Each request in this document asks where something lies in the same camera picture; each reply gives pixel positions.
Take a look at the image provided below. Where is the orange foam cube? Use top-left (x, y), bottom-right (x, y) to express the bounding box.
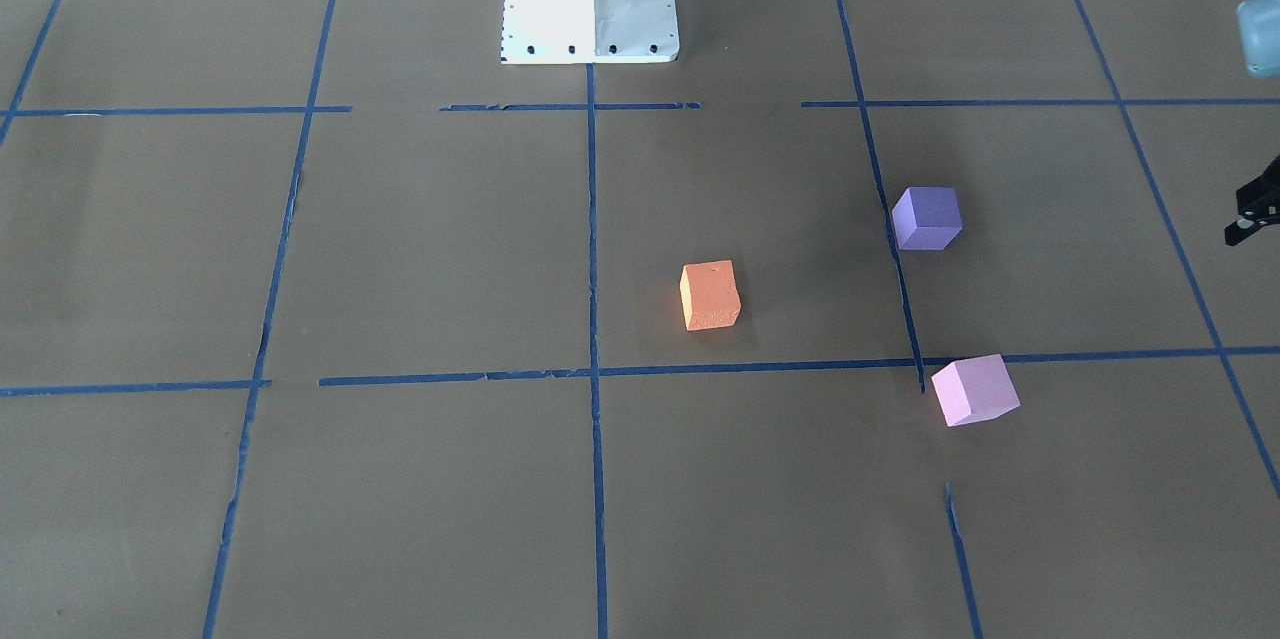
top-left (678, 260), bottom-right (742, 332)

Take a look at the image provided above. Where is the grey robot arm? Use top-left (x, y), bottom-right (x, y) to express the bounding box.
top-left (1236, 0), bottom-right (1279, 79)

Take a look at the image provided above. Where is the purple foam cube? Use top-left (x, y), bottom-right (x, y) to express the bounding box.
top-left (890, 184), bottom-right (964, 251)

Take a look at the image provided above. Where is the brown paper table cover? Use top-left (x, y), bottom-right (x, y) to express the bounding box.
top-left (3, 0), bottom-right (1277, 638)

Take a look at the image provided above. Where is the pink foam cube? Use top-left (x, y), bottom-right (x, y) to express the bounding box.
top-left (931, 355), bottom-right (1021, 428)

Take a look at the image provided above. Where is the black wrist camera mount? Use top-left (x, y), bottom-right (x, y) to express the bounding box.
top-left (1222, 156), bottom-right (1280, 247)

